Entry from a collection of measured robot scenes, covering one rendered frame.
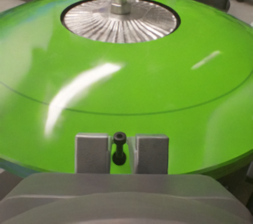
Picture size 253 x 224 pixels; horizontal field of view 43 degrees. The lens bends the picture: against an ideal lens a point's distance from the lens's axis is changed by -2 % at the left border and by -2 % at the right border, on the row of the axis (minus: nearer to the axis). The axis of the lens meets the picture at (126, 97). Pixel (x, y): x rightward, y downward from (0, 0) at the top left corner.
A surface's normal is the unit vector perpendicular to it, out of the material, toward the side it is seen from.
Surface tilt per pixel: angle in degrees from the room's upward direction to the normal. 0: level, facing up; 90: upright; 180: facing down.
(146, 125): 23
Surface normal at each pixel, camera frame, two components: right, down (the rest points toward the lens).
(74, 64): -0.03, -0.69
